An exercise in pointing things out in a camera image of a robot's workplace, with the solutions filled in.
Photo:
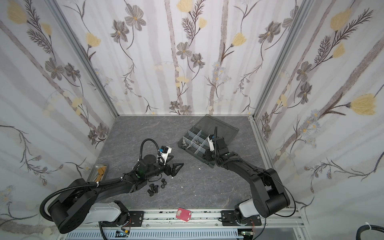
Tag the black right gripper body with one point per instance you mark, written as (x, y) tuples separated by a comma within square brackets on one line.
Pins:
[(220, 151)]

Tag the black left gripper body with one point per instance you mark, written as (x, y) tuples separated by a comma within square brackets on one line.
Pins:
[(159, 169)]

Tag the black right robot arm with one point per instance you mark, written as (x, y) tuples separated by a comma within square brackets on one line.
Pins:
[(268, 193)]

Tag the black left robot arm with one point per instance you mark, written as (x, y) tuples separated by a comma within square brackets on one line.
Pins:
[(69, 207)]

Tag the pile of black nuts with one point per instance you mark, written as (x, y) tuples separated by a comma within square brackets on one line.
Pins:
[(164, 183)]

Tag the clear compartment organizer box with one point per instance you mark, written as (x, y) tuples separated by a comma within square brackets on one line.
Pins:
[(196, 141)]

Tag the pink plastic card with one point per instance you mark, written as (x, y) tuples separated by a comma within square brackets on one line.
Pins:
[(184, 215)]

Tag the metal tray with tools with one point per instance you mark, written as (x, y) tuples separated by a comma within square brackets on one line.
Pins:
[(98, 172)]

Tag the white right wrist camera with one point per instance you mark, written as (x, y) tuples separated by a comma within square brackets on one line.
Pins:
[(211, 143)]

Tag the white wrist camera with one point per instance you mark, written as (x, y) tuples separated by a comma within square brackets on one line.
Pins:
[(211, 143), (164, 154)]

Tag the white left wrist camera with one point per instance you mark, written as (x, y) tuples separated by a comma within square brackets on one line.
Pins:
[(164, 154)]

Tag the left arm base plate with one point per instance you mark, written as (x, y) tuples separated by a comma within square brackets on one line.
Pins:
[(130, 219)]

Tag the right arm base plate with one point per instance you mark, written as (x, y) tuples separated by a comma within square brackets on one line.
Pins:
[(233, 218)]

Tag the white ribbed cable duct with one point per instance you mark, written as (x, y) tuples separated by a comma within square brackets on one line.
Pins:
[(177, 234)]

